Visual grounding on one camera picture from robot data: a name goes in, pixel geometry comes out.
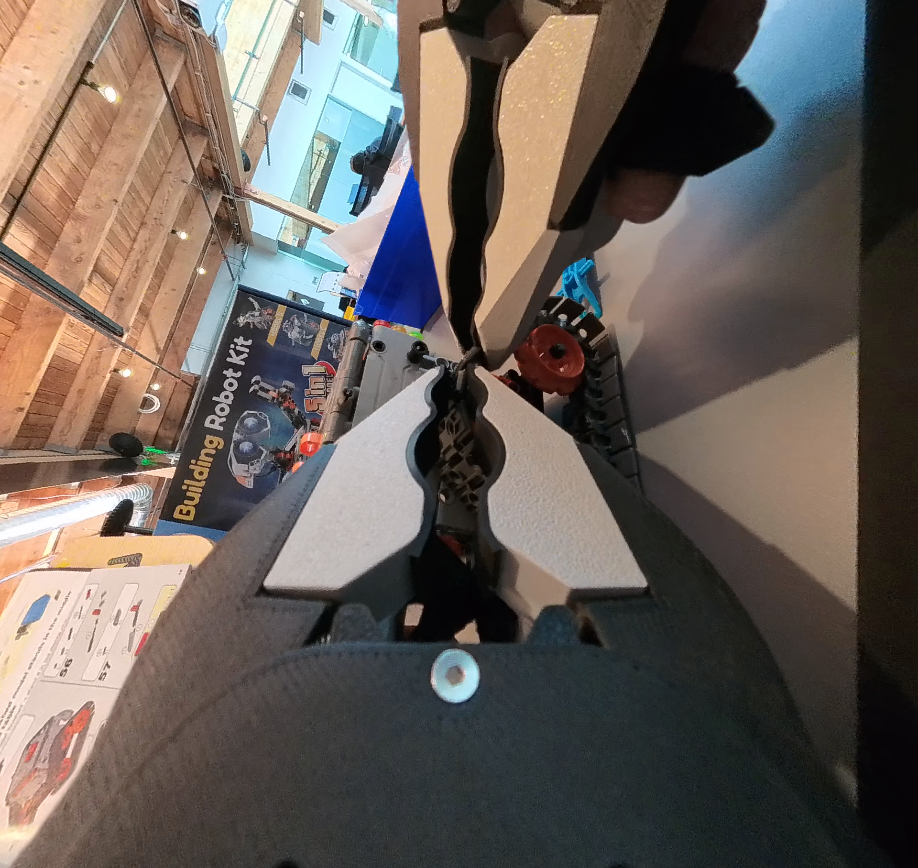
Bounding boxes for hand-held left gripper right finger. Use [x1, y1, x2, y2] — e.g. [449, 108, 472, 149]
[468, 366, 651, 644]

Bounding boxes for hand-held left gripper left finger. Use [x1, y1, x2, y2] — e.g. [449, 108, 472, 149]
[262, 366, 463, 628]

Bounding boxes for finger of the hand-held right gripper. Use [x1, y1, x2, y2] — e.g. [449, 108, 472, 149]
[475, 14, 621, 373]
[418, 25, 510, 352]

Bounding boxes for grey orange toy brick robot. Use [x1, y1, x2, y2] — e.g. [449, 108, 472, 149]
[295, 318, 587, 549]

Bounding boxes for person's right hand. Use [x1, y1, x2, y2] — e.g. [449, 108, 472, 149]
[602, 0, 787, 223]

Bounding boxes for blue storage bin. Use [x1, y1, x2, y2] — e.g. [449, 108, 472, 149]
[355, 165, 443, 332]

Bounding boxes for white crumpled packing bags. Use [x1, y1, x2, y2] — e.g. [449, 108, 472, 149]
[321, 129, 413, 295]

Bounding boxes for blue plastic toy wrench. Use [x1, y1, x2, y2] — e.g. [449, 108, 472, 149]
[559, 257, 602, 318]

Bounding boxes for dark blue toy packaging box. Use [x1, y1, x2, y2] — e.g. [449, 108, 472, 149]
[158, 283, 357, 533]

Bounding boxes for white instruction booklet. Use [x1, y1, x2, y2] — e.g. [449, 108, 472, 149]
[0, 563, 192, 832]

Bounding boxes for black dotted mat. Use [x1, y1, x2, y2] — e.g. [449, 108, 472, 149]
[857, 0, 918, 851]

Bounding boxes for silver ventilation duct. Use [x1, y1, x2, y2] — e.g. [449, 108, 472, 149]
[0, 483, 155, 548]

